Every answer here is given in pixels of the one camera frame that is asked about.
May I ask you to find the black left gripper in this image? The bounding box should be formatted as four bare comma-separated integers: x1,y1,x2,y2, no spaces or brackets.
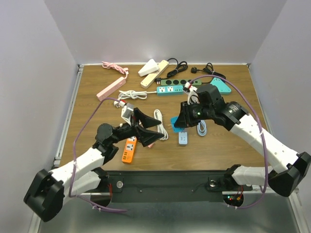
110,107,164,146

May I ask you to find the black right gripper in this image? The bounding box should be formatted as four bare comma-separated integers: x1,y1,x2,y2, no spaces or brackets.
173,100,214,128

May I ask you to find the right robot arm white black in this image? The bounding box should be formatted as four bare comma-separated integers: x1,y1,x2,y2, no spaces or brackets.
174,83,311,197

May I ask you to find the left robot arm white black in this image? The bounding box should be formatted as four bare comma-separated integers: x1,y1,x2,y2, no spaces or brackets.
24,104,163,222

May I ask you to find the light blue power strip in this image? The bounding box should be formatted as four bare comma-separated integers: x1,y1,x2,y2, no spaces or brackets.
178,132,188,146

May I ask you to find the teal power strip with USB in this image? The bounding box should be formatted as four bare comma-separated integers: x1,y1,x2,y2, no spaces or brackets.
156,85,183,96

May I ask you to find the orange power strip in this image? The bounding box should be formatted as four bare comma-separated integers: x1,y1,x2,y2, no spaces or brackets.
121,136,138,164

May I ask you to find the dark green power strip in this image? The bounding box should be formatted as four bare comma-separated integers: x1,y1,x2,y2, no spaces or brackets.
160,79,202,86

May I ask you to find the teal triangular power socket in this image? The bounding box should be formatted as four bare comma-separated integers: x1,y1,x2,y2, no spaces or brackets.
210,77,231,95

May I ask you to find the pink power strip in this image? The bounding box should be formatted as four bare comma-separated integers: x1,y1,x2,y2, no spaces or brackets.
96,77,126,101

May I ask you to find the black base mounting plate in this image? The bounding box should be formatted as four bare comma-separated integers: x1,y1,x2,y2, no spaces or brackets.
89,170,252,203

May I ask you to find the cream power strip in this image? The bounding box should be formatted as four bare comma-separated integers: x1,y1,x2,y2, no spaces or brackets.
140,60,169,89

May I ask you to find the white triangular power socket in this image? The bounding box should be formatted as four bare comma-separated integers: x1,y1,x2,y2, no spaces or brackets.
138,59,159,77

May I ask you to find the white coiled cable of orange strip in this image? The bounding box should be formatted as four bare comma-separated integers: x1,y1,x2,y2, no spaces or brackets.
153,109,169,141

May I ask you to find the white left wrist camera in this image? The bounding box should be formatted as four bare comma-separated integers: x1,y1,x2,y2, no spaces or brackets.
121,103,134,125

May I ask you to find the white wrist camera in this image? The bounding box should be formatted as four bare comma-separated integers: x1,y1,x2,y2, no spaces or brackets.
183,82,200,104
121,103,134,125

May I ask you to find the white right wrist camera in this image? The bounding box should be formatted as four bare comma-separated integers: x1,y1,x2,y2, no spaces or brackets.
183,82,200,104

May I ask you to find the white coiled cable with plug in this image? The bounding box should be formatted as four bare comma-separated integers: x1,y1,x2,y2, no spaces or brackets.
113,89,157,108

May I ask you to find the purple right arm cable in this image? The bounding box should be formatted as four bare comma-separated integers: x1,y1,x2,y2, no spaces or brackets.
189,75,270,209

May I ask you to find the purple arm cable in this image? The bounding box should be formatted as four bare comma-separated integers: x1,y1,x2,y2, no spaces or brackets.
189,75,270,209
68,97,128,213

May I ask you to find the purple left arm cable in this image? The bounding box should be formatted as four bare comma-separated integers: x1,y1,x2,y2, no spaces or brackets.
68,97,128,213

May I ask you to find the black coiled cable left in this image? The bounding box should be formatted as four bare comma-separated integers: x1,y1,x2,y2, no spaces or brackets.
155,57,189,83

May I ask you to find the black coiled cable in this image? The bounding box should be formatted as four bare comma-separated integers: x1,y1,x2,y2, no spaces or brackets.
191,62,226,84
155,57,189,83

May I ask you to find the black coiled cable right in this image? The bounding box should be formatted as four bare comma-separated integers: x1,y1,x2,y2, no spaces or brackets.
191,62,226,84

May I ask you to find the pink coiled cable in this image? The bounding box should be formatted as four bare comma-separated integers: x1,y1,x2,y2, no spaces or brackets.
101,61,129,80

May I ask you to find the aluminium rail frame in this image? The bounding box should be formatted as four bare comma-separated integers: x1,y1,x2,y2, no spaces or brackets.
29,65,309,233

